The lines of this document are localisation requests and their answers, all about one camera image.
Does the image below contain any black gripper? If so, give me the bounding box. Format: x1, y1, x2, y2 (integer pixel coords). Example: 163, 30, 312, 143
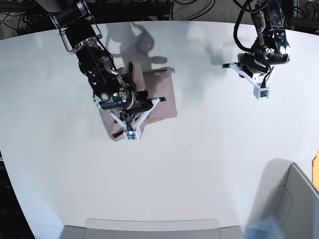
238, 53, 274, 73
97, 62, 154, 115

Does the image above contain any grey cardboard box right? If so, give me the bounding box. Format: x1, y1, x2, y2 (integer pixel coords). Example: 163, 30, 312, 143
260, 163, 319, 239

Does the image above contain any grey tray bottom edge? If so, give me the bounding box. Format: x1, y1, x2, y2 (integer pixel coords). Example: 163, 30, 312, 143
60, 219, 244, 239

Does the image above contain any pink T-shirt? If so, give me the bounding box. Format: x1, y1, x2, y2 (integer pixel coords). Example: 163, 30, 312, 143
100, 62, 177, 142

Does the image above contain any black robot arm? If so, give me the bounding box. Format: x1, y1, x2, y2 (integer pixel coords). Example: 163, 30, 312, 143
233, 0, 291, 77
38, 0, 153, 115

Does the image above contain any orange item right edge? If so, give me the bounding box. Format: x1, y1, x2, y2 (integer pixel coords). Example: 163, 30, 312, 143
312, 151, 319, 188

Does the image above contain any blue item bottom right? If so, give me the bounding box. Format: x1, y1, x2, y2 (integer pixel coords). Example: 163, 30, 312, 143
244, 216, 280, 239

